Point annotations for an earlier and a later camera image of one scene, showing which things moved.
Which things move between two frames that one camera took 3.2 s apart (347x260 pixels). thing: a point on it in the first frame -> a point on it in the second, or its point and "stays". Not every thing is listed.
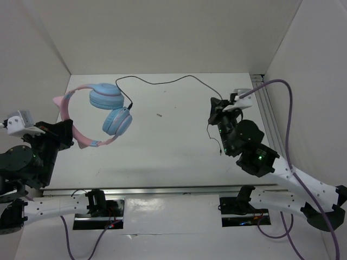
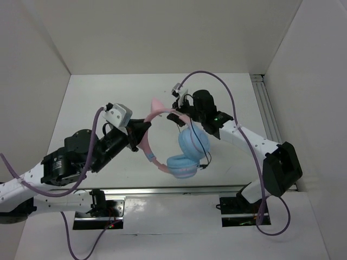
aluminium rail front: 229,189 stays
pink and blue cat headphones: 108,96 -> 194,145
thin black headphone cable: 131,105 -> 208,162
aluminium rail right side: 267,115 stays
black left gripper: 62,131 -> 136,129
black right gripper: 217,107 -> 176,119
